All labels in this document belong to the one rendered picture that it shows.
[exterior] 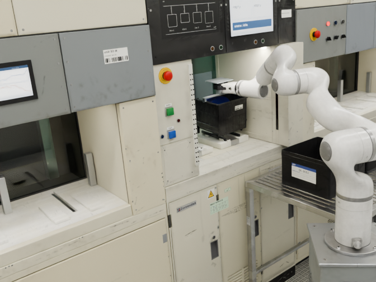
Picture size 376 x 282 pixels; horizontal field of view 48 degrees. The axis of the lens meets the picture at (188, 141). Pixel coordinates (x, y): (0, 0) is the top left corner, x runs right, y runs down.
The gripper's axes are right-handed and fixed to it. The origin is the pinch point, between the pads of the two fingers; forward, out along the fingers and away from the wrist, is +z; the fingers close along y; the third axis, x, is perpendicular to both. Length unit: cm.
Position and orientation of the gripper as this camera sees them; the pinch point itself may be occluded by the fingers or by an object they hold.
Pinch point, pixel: (220, 85)
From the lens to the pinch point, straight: 231.6
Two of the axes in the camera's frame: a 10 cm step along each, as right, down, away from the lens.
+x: -0.8, -9.5, -2.9
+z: -6.2, -1.8, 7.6
